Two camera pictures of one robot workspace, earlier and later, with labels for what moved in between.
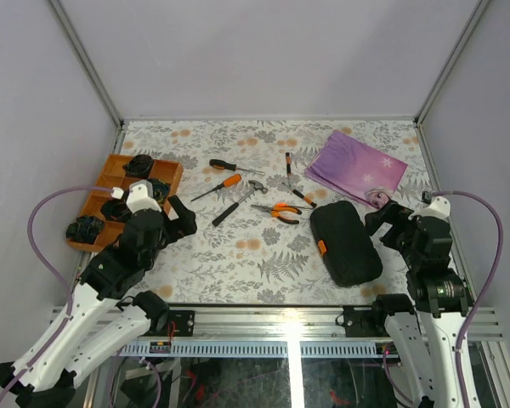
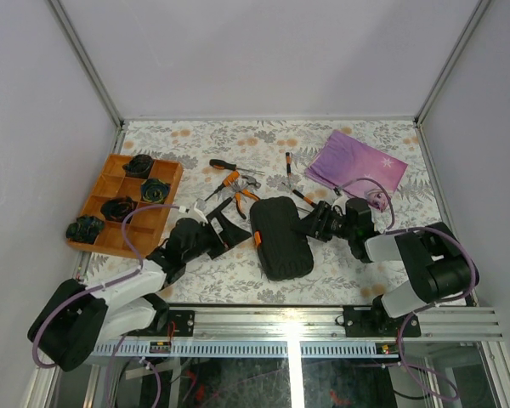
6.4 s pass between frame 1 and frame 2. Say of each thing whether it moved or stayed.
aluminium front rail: stayed
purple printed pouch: stayed
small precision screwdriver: stayed
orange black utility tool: stayed
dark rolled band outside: stayed
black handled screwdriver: stayed
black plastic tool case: moved
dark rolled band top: stayed
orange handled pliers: moved
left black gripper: moved
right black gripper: moved
